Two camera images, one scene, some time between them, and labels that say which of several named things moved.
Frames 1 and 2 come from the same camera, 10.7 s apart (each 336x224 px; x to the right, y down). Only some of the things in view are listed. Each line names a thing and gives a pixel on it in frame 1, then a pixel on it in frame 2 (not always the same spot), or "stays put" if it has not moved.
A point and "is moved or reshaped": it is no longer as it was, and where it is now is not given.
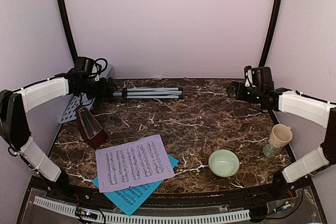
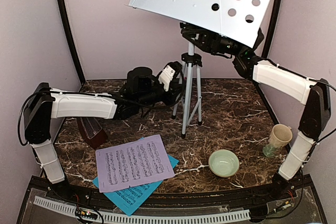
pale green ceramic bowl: x=223 y=163 stays put
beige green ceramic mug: x=280 y=135 stays put
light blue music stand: x=79 y=100 is moved or reshaped
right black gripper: x=233 y=86 -> x=208 y=40
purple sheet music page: x=133 y=163 stays put
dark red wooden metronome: x=92 y=131 stays put
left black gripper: x=103 y=90 -> x=174 y=92
